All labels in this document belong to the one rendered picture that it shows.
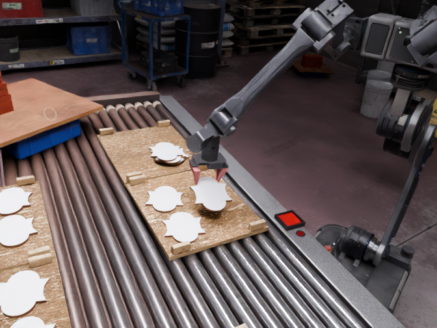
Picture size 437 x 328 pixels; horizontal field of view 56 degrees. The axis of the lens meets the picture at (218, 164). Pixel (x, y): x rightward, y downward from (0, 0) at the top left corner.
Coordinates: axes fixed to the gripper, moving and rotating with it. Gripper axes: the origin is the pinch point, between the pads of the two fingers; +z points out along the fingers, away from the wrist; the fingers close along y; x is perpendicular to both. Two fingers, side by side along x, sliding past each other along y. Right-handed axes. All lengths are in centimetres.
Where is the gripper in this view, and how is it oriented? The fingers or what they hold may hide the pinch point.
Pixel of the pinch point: (207, 181)
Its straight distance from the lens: 139.0
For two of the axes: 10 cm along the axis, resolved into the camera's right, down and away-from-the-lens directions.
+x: -3.4, -4.6, 8.2
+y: 9.4, -0.7, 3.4
